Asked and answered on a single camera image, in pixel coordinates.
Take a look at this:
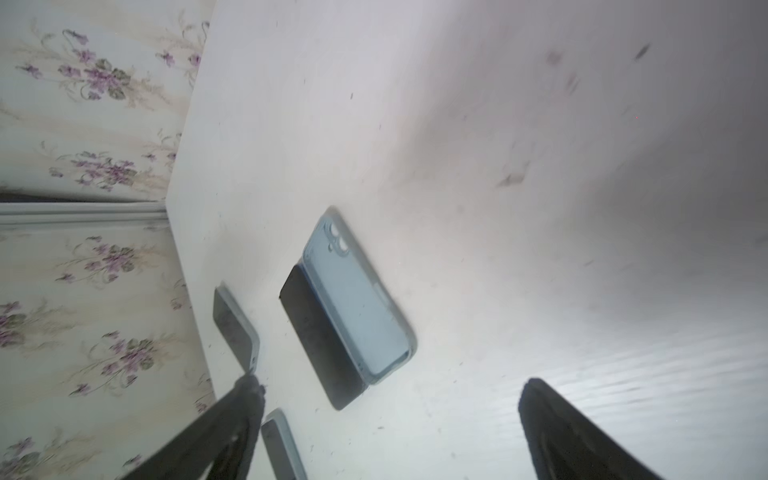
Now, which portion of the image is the black phone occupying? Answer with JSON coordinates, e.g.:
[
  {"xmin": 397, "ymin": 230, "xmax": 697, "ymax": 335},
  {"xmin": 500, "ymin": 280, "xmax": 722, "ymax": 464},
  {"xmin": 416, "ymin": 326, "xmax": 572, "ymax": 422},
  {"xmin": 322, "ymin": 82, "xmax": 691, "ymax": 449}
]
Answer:
[
  {"xmin": 261, "ymin": 408, "xmax": 308, "ymax": 480},
  {"xmin": 212, "ymin": 283, "xmax": 260, "ymax": 374}
]

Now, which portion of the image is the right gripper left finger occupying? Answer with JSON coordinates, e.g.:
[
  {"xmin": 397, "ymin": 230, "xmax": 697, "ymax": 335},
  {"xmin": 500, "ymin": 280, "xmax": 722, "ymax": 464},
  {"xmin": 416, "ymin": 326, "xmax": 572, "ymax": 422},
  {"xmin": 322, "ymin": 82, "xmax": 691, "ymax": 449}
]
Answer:
[{"xmin": 126, "ymin": 373, "xmax": 265, "ymax": 479}]

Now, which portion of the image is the light blue phone case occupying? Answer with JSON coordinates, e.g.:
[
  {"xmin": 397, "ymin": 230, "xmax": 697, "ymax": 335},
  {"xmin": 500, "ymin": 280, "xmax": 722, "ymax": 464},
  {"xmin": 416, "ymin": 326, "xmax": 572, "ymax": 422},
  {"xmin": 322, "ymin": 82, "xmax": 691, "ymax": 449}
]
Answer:
[{"xmin": 300, "ymin": 206, "xmax": 417, "ymax": 385}]

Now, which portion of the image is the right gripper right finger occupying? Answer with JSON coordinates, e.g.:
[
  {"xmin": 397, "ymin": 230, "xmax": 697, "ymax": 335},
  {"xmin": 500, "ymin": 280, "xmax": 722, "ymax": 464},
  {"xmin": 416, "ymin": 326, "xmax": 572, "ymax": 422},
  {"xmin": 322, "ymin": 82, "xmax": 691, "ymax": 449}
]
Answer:
[{"xmin": 518, "ymin": 378, "xmax": 660, "ymax": 480}]

